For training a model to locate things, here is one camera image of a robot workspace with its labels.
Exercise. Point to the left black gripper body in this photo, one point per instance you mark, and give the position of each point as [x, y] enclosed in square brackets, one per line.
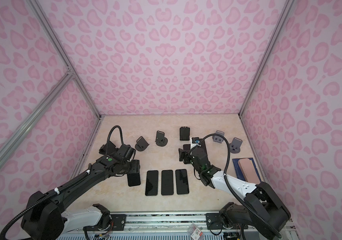
[131, 166]

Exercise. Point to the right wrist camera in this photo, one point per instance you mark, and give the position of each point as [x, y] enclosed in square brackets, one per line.
[195, 141]

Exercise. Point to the black folding stand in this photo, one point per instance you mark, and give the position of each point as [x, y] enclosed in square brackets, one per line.
[108, 148]
[184, 133]

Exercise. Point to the aluminium corner post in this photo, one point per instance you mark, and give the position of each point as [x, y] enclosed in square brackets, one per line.
[58, 46]
[289, 6]

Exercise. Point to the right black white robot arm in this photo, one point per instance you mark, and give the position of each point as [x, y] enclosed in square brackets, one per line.
[259, 206]

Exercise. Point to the blue phone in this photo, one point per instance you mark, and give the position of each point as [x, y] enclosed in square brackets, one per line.
[187, 147]

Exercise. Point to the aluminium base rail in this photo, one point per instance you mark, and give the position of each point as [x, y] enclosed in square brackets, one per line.
[166, 226]

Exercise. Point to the round stand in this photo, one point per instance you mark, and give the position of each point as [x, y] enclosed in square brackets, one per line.
[161, 140]
[218, 137]
[235, 146]
[141, 144]

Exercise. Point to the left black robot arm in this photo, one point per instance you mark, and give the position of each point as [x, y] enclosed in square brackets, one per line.
[47, 217]

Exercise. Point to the small red white packet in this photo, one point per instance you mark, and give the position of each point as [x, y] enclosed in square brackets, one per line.
[195, 233]

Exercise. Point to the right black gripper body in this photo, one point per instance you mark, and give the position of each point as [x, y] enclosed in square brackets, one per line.
[189, 159]

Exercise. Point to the purple phone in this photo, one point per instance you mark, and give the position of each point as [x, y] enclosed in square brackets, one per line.
[167, 183]

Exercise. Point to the pink phone case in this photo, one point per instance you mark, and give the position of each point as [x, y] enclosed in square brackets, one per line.
[249, 171]

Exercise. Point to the green phone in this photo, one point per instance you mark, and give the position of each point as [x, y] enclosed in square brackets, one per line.
[134, 179]
[152, 183]

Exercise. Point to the right aluminium corner post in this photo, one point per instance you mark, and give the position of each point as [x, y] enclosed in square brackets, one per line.
[289, 6]

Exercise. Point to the left aluminium corner post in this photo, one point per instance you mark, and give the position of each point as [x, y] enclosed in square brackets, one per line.
[58, 46]

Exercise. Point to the aluminium diagonal frame bar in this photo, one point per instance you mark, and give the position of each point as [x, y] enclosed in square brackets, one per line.
[18, 136]

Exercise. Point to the silver phone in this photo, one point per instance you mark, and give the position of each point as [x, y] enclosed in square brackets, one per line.
[203, 145]

